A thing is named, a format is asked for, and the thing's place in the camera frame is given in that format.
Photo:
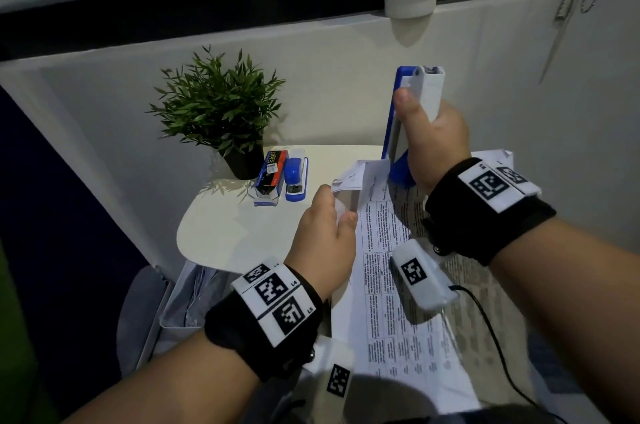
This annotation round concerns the grey round stool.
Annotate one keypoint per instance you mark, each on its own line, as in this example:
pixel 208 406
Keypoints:
pixel 137 318

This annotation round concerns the blue staples box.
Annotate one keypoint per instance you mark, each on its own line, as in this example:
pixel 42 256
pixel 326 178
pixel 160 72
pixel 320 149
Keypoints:
pixel 270 173

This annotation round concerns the dark window pane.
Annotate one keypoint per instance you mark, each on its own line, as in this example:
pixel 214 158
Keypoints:
pixel 200 13

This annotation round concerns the person's left forearm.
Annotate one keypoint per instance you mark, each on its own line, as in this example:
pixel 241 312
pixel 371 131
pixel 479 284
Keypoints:
pixel 175 383

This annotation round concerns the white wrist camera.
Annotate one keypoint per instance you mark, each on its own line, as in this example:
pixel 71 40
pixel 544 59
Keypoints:
pixel 430 288
pixel 325 403

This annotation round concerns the person's grey trousers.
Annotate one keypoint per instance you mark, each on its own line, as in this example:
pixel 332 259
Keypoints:
pixel 475 416

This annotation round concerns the person's right hand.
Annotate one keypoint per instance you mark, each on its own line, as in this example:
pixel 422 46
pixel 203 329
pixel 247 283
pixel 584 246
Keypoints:
pixel 440 143

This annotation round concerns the green potted plant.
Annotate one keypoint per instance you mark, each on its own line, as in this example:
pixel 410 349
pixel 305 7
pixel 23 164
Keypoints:
pixel 220 103

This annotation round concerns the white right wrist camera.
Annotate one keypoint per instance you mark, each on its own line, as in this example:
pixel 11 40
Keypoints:
pixel 430 288

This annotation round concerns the printed paper bundle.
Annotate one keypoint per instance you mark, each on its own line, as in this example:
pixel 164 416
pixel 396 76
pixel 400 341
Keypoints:
pixel 390 338

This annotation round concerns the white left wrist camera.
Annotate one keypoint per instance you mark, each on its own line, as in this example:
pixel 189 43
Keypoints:
pixel 325 403

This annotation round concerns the person's left hand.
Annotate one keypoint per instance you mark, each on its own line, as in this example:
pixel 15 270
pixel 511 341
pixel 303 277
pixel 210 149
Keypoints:
pixel 320 248

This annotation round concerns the green leaf print mat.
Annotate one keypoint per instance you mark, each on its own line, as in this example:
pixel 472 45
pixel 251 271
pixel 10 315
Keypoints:
pixel 15 348

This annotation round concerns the blue white stapler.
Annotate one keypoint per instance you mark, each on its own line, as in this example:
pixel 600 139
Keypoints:
pixel 400 173
pixel 294 171

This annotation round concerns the person's right forearm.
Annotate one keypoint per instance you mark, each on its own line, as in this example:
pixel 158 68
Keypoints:
pixel 575 313

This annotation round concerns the white paper bin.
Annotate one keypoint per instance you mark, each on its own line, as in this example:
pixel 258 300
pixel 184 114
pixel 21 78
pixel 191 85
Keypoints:
pixel 190 298

